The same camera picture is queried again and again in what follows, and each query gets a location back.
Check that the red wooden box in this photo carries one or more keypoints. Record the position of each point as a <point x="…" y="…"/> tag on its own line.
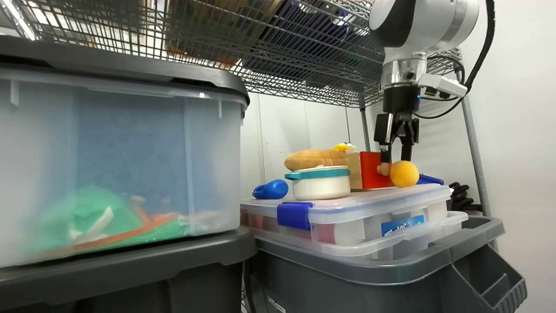
<point x="364" y="171"/>

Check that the grey plastic tote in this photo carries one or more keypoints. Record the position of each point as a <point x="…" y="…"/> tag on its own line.
<point x="460" y="274"/>

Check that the blue container latch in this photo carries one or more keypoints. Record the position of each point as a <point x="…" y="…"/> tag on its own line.
<point x="295" y="215"/>

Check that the clear flat container upper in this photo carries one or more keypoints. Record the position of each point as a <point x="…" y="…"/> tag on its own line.
<point x="364" y="206"/>

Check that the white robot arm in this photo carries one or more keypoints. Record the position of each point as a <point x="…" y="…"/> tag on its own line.
<point x="411" y="32"/>

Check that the white pot with teal rim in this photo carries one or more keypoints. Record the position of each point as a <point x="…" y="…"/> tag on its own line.
<point x="326" y="182"/>

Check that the clear flat container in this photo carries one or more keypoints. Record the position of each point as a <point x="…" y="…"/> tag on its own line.
<point x="376" y="239"/>
<point x="364" y="206"/>

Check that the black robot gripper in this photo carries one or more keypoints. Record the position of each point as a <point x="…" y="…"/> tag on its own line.
<point x="397" y="121"/>

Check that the clear storage bin dark lid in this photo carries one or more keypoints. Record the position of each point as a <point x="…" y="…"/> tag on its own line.
<point x="104" y="151"/>

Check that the clear flat container lower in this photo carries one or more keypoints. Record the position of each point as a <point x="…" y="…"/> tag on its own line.
<point x="376" y="239"/>

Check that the grey tote under bin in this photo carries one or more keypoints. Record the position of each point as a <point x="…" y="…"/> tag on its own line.
<point x="192" y="276"/>

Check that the yellow plush ball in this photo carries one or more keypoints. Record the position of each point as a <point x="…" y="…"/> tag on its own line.
<point x="404" y="175"/>

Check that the blue toy object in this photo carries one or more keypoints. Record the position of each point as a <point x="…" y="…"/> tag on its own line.
<point x="272" y="191"/>

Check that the wire shelf rack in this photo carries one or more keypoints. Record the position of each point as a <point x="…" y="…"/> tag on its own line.
<point x="307" y="50"/>

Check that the small yellow toy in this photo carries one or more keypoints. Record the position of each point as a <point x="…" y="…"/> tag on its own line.
<point x="347" y="149"/>

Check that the brown plush bread loaf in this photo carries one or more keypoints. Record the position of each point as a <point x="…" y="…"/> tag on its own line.
<point x="309" y="159"/>

